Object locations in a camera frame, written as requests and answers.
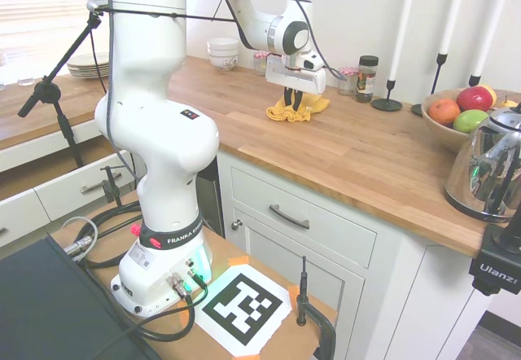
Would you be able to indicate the orange round fruit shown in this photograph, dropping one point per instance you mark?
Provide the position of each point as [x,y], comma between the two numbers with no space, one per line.
[443,111]

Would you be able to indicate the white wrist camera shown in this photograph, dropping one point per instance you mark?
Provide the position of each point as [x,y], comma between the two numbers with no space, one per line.
[312,63]

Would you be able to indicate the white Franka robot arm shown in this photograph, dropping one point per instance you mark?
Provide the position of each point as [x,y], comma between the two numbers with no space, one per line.
[150,71]

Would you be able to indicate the white taper candle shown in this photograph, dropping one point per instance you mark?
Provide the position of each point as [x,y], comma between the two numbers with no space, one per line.
[454,10]
[494,22]
[402,30]

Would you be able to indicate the tall black candle holder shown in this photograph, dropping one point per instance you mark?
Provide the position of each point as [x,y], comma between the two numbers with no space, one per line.
[442,59]

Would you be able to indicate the brown wooden mounting board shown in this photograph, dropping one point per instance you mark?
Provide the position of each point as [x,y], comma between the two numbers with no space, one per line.
[285,335]

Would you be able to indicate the large black bar clamp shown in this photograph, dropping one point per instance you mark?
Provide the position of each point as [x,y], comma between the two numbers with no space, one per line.
[301,295]

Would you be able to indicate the green apple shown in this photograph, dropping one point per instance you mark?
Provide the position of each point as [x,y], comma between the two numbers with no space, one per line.
[468,121]

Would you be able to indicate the white kitchen cabinet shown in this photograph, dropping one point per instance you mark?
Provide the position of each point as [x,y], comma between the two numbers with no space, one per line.
[427,295]

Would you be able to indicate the black-lidded spice jar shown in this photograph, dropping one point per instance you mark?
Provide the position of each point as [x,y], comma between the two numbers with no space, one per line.
[366,83]

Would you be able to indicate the shiny steel kettle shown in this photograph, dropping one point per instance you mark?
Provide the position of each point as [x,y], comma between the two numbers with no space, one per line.
[480,172]

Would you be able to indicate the white plate stack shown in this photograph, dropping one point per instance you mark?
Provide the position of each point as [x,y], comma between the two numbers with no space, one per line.
[87,67]

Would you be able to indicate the round cabinet door knob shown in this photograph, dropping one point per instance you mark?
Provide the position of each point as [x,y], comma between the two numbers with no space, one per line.
[237,225]

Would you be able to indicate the clear drinking glass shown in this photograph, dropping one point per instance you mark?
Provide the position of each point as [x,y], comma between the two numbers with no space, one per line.
[16,67]

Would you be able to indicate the black flat case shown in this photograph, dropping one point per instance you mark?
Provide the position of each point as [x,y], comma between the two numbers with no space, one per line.
[49,303]

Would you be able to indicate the red apple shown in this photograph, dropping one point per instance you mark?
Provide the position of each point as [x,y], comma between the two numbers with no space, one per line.
[474,98]

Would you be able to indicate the glass jar red checkered lid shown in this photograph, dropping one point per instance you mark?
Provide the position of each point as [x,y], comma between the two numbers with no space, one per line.
[349,87]
[260,64]

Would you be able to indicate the black clamp camera stand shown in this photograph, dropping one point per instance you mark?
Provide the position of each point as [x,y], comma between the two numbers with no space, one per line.
[494,272]

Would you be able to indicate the black white marker sheet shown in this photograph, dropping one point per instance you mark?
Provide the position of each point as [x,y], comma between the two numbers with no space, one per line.
[244,307]

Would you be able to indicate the orange tape piece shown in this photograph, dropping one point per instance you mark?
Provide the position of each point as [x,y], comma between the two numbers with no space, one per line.
[185,315]
[293,291]
[239,261]

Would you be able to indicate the small black clamp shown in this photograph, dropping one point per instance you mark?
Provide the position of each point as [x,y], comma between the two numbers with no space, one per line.
[112,191]

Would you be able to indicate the white window blinds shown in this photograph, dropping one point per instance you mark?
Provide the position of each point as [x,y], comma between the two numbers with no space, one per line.
[40,5]

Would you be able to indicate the medium black candle holder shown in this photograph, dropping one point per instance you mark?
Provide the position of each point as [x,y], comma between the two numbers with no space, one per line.
[475,81]

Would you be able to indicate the wooden fruit bowl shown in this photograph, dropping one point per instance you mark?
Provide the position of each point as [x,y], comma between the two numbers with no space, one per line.
[439,134]

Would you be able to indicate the black boom stand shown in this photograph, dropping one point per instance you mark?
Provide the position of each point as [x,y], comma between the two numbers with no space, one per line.
[45,91]

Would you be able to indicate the yellow cleaning cloth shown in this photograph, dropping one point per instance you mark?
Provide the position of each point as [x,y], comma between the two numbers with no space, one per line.
[281,113]

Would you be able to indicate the yellow green pear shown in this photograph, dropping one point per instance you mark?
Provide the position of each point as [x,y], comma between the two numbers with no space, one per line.
[510,104]

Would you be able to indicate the black appliance front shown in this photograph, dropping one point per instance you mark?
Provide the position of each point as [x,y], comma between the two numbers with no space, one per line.
[211,201]

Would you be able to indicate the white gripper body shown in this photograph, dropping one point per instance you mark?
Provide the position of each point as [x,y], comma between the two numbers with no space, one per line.
[297,80]

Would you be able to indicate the white bowl dark pattern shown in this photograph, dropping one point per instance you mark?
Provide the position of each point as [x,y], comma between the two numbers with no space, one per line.
[223,64]

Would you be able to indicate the white drawer unit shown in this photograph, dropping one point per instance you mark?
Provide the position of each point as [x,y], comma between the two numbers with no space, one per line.
[61,201]

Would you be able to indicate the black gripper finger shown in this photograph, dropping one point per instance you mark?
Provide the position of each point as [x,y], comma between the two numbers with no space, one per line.
[299,99]
[288,97]

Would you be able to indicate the short black candle holder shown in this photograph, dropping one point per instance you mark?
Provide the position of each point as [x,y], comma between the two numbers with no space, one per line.
[386,104]

